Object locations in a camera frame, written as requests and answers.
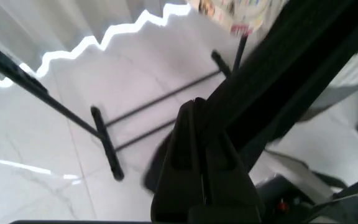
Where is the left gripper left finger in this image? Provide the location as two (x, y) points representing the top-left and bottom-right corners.
(150, 98), (205, 223)

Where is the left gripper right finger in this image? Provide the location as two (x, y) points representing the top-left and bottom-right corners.
(193, 97), (265, 223)

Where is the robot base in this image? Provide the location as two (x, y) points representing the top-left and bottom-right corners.
(255, 149), (358, 224)

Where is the black clothes rack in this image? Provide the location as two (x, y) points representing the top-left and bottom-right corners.
(0, 34), (250, 182)

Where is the cream printed garment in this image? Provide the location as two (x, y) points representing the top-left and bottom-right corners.
(187, 0), (288, 37)

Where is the white curtain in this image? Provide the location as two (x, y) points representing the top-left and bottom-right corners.
(0, 0), (193, 79)

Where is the black cable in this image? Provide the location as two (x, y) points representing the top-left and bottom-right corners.
(332, 170), (358, 200)

